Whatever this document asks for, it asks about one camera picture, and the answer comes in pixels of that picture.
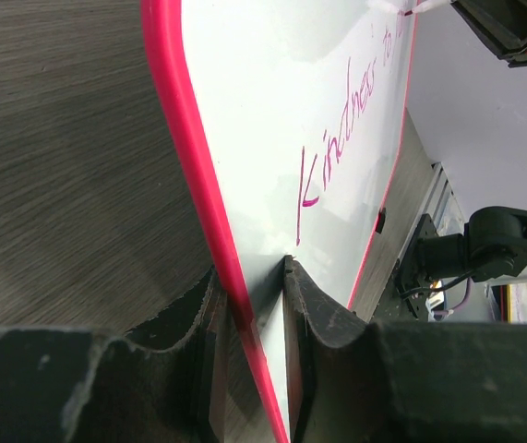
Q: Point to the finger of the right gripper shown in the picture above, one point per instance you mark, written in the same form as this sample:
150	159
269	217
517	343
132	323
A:
501	25

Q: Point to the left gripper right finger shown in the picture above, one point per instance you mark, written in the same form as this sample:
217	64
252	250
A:
398	381

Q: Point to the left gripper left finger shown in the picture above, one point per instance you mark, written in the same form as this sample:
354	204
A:
162	381

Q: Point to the pink framed whiteboard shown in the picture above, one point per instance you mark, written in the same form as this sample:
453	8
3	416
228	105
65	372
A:
287	118

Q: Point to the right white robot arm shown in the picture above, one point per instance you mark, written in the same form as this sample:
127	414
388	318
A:
493	244

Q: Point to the right black whiteboard stand foot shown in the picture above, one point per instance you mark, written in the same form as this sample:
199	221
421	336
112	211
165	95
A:
381	219

